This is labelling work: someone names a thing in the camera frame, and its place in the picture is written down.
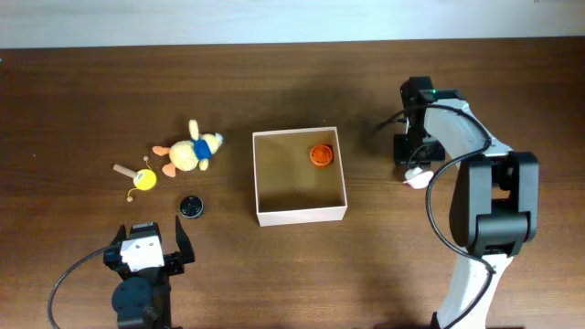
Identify pink white bunny figurine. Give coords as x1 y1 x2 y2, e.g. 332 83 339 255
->
403 166 434 189

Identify black round puck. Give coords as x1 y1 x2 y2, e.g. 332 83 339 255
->
179 196 205 219

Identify yellow wooden rattle drum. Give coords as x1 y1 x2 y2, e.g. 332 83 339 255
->
112 156 157 203

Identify orange round puck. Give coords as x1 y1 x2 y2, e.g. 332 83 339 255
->
310 144 334 167

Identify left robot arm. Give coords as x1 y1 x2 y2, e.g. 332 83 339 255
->
103 218 195 329

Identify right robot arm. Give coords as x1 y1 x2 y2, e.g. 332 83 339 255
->
392 77 539 328

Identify yellow plush duck toy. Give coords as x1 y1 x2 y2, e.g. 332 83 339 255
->
152 119 224 177

